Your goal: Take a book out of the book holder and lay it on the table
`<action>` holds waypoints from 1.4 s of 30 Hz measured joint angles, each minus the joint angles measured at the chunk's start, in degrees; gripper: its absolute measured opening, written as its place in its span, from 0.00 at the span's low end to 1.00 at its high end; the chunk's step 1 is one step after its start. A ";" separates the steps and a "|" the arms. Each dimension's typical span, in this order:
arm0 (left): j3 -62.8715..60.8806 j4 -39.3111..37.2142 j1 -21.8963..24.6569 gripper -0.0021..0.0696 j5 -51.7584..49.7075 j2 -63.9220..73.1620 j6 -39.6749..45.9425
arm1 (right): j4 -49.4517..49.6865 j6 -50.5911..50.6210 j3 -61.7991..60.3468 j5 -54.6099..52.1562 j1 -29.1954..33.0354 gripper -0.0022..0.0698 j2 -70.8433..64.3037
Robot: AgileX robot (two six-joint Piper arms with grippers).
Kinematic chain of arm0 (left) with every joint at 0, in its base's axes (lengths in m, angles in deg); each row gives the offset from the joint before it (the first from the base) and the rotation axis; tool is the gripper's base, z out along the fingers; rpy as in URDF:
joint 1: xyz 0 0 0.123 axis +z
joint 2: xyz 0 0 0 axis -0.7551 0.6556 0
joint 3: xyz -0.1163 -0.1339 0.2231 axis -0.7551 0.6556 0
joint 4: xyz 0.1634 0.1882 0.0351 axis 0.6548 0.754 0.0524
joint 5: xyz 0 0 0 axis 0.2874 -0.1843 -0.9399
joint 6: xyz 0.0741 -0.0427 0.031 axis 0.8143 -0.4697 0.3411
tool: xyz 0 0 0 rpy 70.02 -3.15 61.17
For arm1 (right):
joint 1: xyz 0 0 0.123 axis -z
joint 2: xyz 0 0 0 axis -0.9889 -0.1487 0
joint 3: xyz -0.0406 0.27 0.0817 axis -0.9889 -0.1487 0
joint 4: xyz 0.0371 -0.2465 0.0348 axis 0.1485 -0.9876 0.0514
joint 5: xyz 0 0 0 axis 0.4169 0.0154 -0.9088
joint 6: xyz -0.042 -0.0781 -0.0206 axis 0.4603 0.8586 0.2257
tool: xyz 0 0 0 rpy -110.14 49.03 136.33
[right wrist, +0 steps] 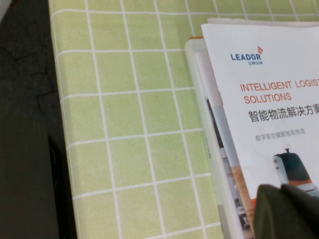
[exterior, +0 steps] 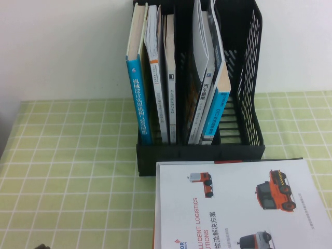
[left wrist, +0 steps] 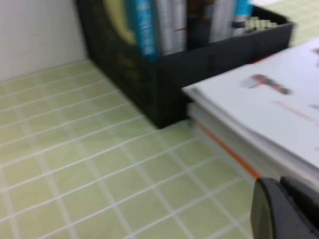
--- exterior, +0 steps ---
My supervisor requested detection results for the white book with orange band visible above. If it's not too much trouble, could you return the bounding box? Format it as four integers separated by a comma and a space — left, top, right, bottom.
144, 4, 169, 144

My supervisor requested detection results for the black plastic book holder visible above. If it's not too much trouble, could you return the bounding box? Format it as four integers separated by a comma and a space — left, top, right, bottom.
131, 0, 267, 177

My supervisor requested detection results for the light blue spine book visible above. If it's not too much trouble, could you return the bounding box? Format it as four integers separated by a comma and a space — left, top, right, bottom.
201, 0, 232, 145

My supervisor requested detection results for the white spine car book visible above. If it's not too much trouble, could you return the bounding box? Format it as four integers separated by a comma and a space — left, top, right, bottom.
188, 10, 216, 145

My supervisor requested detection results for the white brochure with orange edge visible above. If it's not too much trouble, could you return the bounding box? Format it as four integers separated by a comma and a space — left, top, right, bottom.
152, 160, 216, 249

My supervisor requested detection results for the green checked tablecloth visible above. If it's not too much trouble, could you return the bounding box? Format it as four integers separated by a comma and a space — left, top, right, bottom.
0, 90, 332, 249

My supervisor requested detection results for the thin white spine book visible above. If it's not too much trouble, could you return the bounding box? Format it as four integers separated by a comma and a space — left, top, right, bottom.
162, 14, 177, 145

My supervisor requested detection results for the red cover brochure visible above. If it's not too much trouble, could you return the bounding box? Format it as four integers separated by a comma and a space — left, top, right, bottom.
158, 158, 332, 249

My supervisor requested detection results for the blue hardcover book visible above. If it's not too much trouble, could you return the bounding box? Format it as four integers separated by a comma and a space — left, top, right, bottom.
125, 3, 153, 145

